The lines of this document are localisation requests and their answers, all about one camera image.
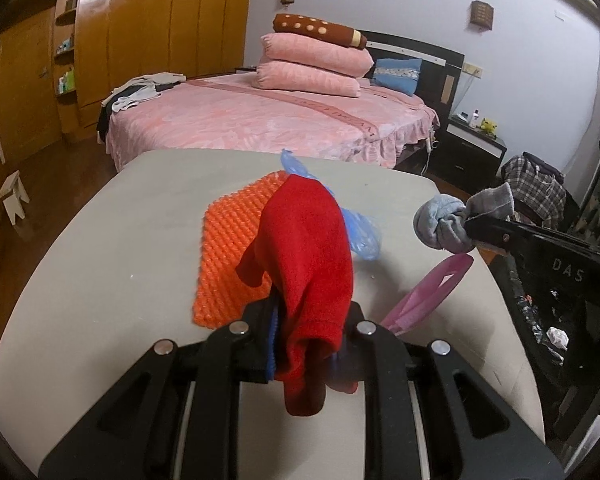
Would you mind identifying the wooden wardrobe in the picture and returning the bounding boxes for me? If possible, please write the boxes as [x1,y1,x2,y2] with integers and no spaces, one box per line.
[0,0,256,147]

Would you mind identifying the grey sock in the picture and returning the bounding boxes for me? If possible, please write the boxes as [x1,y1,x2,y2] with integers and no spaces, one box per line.
[414,182,515,254]

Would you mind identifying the blue plastic bag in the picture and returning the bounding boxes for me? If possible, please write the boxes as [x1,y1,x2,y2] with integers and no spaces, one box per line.
[280,149,383,262]

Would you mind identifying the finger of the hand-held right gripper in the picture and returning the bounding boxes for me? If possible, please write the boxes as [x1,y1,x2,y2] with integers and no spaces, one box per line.
[464,215,600,261]

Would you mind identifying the dark wooden headboard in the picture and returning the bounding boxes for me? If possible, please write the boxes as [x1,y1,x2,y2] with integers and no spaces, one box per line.
[357,29,466,121]

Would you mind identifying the plaid bag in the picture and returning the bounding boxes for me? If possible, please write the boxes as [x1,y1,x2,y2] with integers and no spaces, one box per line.
[500,155,569,227]

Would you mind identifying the trash bin with black bag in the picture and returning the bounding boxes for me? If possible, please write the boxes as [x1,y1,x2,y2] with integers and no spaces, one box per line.
[487,252,600,453]

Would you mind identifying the pink pillow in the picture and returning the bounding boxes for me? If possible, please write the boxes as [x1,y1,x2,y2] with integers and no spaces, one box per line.
[256,60,362,99]
[260,33,375,80]

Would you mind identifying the large wooden wall lamp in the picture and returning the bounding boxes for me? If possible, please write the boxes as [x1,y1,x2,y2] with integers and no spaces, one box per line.
[470,0,494,31]

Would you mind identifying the pile of clothes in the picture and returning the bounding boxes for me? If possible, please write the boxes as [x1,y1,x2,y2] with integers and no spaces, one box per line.
[97,72,187,114]

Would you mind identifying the bed with pink bedspread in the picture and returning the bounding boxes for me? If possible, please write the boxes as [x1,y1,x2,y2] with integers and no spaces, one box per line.
[97,67,442,172]

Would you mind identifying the white wooden stool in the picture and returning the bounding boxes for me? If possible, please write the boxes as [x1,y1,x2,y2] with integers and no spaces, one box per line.
[0,171,31,226]

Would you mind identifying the orange knobbly mat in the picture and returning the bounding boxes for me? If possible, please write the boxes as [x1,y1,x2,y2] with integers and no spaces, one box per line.
[192,170,291,332]

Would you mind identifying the dark nightstand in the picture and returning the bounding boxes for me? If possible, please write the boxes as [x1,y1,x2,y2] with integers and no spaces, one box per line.
[445,115,509,182]

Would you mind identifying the red cloth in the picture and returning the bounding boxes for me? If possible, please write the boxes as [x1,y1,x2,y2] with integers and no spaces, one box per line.
[236,174,355,417]

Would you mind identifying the blue cushion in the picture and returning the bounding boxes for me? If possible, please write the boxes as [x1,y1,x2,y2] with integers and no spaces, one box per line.
[371,57,424,96]

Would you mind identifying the pink plastic bag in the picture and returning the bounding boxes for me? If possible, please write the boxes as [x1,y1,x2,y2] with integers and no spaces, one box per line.
[380,252,475,337]

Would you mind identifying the crumpled white paper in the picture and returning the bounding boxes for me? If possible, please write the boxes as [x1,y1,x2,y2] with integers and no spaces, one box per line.
[546,326,571,350]

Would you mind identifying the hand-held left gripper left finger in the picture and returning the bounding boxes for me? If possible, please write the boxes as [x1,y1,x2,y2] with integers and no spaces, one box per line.
[39,300,282,480]

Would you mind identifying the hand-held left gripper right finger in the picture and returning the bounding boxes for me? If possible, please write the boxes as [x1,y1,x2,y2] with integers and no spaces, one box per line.
[337,302,567,480]

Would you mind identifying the brown dotted bolster pillow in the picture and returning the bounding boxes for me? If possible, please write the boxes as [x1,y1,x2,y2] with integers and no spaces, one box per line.
[272,12,369,51]

